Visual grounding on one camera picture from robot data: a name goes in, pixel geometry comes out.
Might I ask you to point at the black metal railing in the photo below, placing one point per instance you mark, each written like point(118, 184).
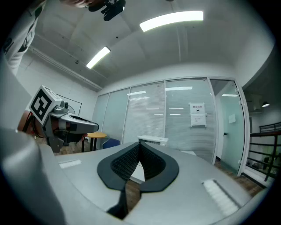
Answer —
point(266, 151)

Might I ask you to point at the white paper notice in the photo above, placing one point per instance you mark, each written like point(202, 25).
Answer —
point(197, 115)

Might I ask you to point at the white ceiling pipe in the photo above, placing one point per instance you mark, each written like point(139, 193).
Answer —
point(65, 68)

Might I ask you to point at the blue chair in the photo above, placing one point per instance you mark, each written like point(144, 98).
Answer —
point(110, 143)

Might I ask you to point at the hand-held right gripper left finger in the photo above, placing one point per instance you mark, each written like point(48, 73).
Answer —
point(87, 171)

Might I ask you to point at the glass door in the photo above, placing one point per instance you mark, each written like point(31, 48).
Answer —
point(232, 131)

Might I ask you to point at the black pendant lamp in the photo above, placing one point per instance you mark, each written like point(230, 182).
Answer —
point(265, 104)

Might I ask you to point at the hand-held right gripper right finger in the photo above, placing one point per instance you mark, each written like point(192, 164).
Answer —
point(186, 175)

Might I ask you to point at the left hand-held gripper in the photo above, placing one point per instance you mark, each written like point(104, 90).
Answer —
point(40, 105)

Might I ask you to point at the white paper sheet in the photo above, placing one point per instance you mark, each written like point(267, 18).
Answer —
point(232, 118)

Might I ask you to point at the person's head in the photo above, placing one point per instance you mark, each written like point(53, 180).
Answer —
point(79, 2)

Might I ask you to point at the long ceiling light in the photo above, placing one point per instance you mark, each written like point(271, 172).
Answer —
point(171, 20)
point(98, 57)

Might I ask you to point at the black head-worn camera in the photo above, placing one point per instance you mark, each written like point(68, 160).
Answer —
point(109, 8)

